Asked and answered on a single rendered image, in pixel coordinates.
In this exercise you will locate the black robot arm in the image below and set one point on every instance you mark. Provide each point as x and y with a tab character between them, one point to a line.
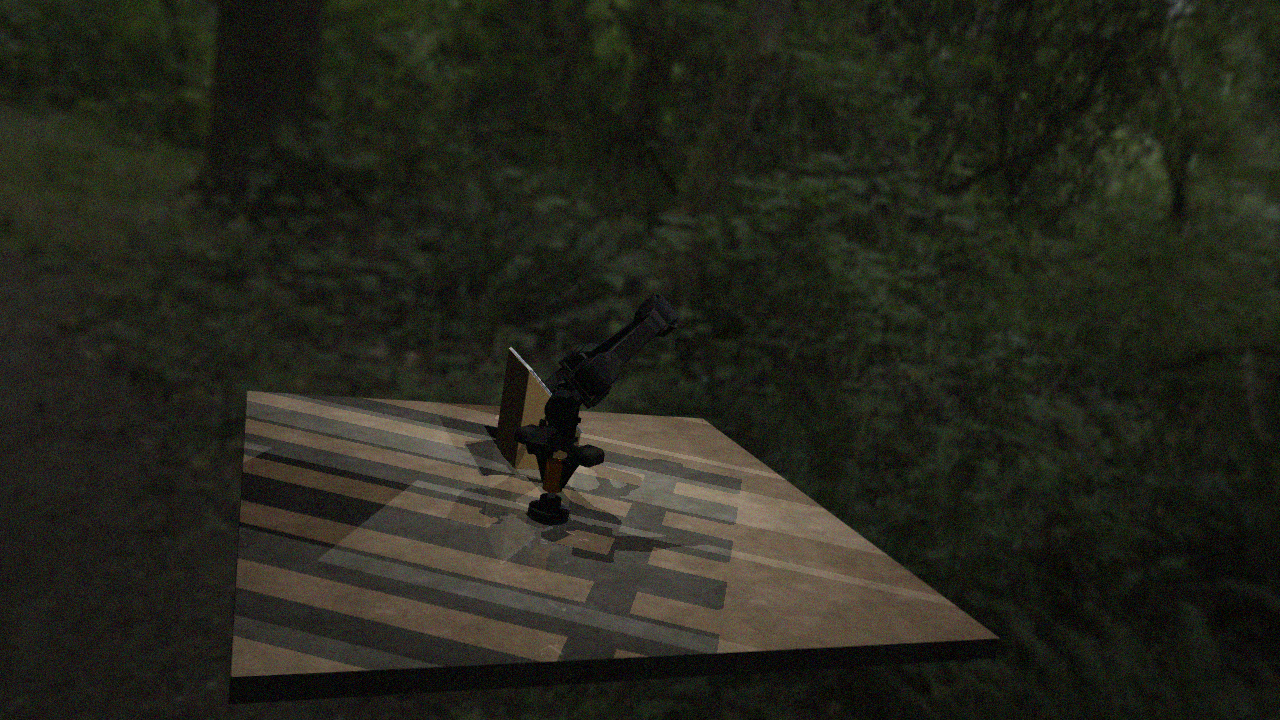
596	367

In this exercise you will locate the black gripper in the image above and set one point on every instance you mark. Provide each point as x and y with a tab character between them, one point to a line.
586	455

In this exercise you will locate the orange knob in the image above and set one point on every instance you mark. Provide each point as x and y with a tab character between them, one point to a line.
552	475

